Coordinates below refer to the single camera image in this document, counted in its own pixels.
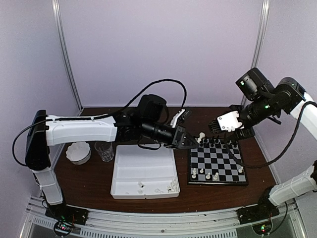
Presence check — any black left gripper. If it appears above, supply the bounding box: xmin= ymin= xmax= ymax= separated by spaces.
xmin=142 ymin=119 xmax=200 ymax=150

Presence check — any white knight chess piece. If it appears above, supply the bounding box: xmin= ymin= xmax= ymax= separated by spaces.
xmin=196 ymin=132 xmax=206 ymax=143

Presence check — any black white chess board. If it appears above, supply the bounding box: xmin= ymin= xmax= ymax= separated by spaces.
xmin=188 ymin=144 xmax=249 ymax=186

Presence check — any white plastic compartment tray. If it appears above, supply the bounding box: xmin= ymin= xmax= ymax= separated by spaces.
xmin=110 ymin=145 xmax=180 ymax=200

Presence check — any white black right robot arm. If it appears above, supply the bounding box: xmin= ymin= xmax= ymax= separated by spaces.
xmin=222 ymin=67 xmax=317 ymax=219

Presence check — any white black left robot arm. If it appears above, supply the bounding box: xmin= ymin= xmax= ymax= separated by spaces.
xmin=23 ymin=94 xmax=199 ymax=220

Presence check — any row of black chess pieces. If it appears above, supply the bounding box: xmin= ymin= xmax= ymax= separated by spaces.
xmin=200 ymin=136 xmax=238 ymax=149

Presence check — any white scalloped bowl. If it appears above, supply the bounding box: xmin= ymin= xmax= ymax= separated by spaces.
xmin=66 ymin=142 xmax=91 ymax=165

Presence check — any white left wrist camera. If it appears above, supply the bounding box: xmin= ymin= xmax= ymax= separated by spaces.
xmin=169 ymin=109 xmax=192 ymax=128

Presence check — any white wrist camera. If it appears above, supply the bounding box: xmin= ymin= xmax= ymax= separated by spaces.
xmin=169 ymin=109 xmax=192 ymax=128
xmin=208 ymin=111 xmax=245 ymax=133

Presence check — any right aluminium frame post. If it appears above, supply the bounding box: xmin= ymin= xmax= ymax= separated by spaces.
xmin=239 ymin=0 xmax=270 ymax=111

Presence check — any aluminium frame post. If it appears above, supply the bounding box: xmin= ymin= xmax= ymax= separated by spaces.
xmin=239 ymin=0 xmax=270 ymax=111
xmin=52 ymin=0 xmax=83 ymax=111

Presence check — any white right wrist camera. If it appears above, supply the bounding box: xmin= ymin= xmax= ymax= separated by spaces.
xmin=208 ymin=111 xmax=245 ymax=133

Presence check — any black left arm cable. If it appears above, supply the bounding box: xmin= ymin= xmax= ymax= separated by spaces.
xmin=108 ymin=78 xmax=188 ymax=117

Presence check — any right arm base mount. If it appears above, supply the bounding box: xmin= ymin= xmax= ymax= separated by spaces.
xmin=236 ymin=205 xmax=280 ymax=236

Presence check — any front aluminium rail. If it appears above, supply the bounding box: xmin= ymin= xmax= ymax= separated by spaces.
xmin=17 ymin=197 xmax=309 ymax=238

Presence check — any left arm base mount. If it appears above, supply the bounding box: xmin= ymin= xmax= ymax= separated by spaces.
xmin=45 ymin=206 xmax=89 ymax=237

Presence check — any left aluminium frame post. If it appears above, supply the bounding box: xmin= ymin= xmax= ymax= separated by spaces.
xmin=52 ymin=0 xmax=83 ymax=111

